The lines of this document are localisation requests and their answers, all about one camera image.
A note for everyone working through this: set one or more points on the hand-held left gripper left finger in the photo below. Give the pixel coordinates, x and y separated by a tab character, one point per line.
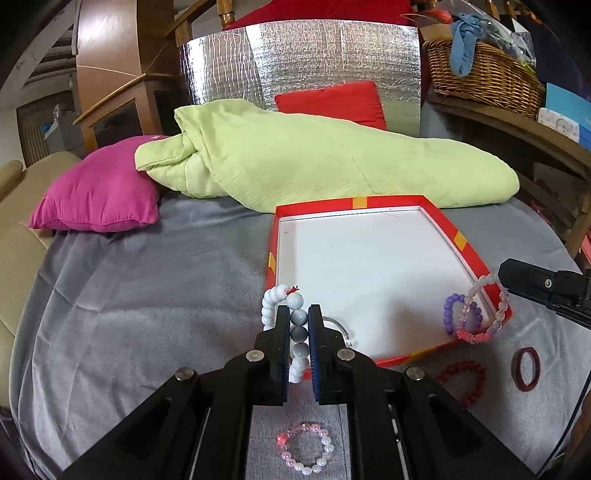
282	364

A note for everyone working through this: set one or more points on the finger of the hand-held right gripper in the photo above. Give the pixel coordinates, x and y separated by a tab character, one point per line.
526	274
570	310

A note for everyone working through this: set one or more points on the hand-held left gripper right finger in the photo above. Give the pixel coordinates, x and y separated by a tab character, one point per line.
315	364

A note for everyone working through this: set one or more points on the silver metal bangle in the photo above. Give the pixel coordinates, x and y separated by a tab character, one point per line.
342	328

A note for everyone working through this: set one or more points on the red cardboard box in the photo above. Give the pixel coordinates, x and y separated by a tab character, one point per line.
369	272

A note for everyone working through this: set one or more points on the wooden shelf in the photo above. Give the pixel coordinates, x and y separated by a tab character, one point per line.
545	147

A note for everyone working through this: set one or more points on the white patterned box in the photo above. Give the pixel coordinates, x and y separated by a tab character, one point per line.
558	123

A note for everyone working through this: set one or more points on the blue box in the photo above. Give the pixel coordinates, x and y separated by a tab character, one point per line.
570	106

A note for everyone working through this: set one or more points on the wicker basket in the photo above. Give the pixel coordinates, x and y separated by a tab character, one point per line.
485	74

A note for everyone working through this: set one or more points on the light green quilt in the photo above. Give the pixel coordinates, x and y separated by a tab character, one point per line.
300	152

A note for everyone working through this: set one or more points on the blue cloth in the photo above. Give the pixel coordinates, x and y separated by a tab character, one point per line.
464	41

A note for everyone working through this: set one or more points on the magenta pillow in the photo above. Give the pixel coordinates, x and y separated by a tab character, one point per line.
97	194

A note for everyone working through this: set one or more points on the red cushion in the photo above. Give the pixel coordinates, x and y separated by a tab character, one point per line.
332	104

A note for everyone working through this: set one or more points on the silver foil insulation panel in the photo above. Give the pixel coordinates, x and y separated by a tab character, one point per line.
295	60

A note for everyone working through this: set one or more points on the wooden cabinet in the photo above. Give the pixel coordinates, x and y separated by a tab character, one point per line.
115	69

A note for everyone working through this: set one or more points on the wooden chair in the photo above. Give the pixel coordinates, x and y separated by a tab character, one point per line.
221	14

